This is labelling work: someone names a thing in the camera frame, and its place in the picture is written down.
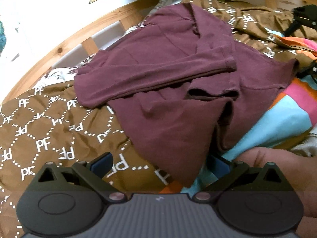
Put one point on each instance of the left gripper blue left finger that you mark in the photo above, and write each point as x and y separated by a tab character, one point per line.
101	165

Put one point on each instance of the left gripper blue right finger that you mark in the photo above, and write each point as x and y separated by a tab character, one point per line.
220	166

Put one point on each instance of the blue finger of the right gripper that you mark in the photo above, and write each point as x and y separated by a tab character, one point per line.
302	16

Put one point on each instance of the maroon long sleeve shirt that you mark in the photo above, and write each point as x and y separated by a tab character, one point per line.
183	88

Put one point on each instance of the person's hand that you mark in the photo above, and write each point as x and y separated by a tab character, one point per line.
301	173

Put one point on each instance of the brown PF patterned blanket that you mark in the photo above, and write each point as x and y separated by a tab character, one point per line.
49	124

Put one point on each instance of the colourful striped blanket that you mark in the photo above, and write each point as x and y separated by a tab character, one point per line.
290	123

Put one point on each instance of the white floral bed sheet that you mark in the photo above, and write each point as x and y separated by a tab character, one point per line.
103	40

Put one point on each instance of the wooden bed frame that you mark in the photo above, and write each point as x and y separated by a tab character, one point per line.
41	32

